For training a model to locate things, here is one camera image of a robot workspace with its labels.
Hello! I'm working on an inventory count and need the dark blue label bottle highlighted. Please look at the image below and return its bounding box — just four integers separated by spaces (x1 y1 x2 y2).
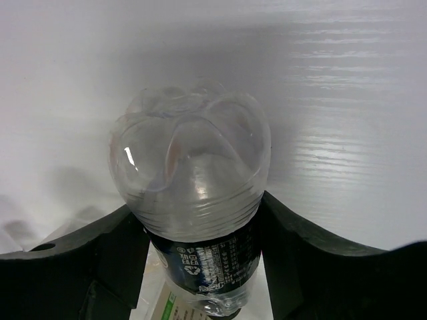
109 81 271 318

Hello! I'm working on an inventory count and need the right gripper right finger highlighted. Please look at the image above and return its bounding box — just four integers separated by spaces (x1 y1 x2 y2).
258 193 426 319

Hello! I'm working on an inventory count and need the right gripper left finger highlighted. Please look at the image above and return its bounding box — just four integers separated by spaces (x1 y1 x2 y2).
1 205 149 319

